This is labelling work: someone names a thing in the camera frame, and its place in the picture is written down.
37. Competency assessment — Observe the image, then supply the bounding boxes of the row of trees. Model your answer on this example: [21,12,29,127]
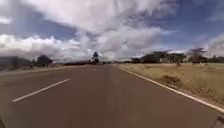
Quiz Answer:
[129,47,224,65]

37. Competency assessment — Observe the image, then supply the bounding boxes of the white dashed centre line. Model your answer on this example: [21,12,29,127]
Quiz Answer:
[11,77,72,103]

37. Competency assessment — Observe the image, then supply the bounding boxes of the white road edge line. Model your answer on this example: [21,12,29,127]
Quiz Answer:
[114,65,224,114]

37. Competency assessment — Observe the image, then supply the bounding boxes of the lone dark tree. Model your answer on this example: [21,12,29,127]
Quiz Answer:
[91,51,100,65]

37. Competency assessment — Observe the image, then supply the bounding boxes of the dry yellow grass verge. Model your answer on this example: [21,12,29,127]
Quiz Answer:
[116,62,224,108]

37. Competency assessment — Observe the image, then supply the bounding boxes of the dark tree clump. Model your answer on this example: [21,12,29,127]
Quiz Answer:
[31,54,54,68]

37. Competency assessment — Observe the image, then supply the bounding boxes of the pale dirt roadside strip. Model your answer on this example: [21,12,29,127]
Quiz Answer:
[0,65,84,75]

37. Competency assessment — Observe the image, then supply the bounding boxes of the brown-grey asphalt road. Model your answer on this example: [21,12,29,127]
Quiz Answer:
[0,64,224,128]

